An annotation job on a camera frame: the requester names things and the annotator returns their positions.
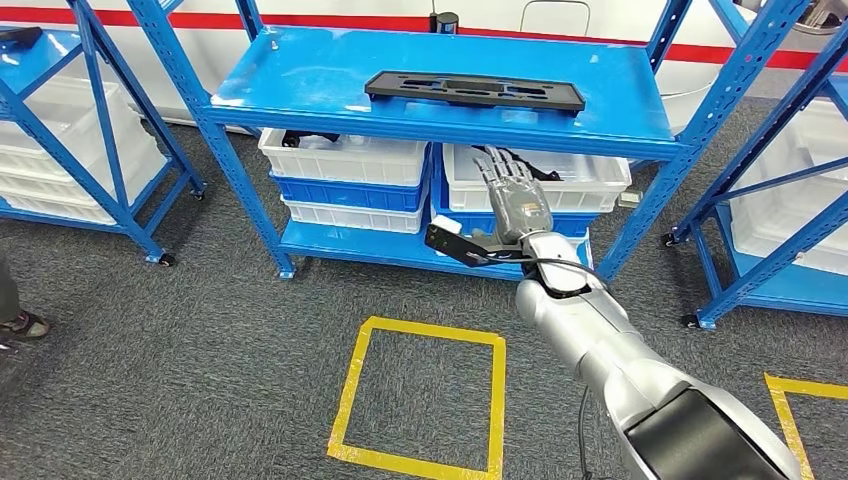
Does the white vehicle with red stripe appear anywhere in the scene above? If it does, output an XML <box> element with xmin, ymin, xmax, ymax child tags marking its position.
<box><xmin>0</xmin><ymin>0</ymin><xmax>848</xmax><ymax>134</ymax></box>

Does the black camera cable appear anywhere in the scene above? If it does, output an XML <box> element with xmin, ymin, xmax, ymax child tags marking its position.
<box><xmin>463</xmin><ymin>253</ymin><xmax>612</xmax><ymax>480</ymax></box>

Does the black curved plastic part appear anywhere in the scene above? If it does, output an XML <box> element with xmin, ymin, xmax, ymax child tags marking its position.
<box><xmin>471</xmin><ymin>145</ymin><xmax>564</xmax><ymax>182</ymax></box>
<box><xmin>281</xmin><ymin>131</ymin><xmax>341</xmax><ymax>149</ymax></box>

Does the blue metal shelf rack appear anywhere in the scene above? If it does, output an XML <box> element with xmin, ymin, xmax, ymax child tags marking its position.
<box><xmin>125</xmin><ymin>0</ymin><xmax>813</xmax><ymax>283</ymax></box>
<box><xmin>0</xmin><ymin>0</ymin><xmax>208</xmax><ymax>268</ymax></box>
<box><xmin>662</xmin><ymin>26</ymin><xmax>848</xmax><ymax>331</ymax></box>

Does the black plastic frame part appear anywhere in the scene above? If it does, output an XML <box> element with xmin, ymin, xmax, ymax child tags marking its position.
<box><xmin>0</xmin><ymin>26</ymin><xmax>44</xmax><ymax>53</ymax></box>
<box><xmin>364</xmin><ymin>70</ymin><xmax>587</xmax><ymax>119</ymax></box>

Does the yellow floor tape square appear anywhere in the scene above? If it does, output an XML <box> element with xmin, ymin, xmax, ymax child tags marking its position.
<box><xmin>763</xmin><ymin>372</ymin><xmax>848</xmax><ymax>480</ymax></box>
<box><xmin>326</xmin><ymin>316</ymin><xmax>508</xmax><ymax>480</ymax></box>

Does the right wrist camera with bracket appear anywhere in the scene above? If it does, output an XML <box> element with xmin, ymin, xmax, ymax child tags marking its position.
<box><xmin>424</xmin><ymin>215</ymin><xmax>525</xmax><ymax>268</ymax></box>

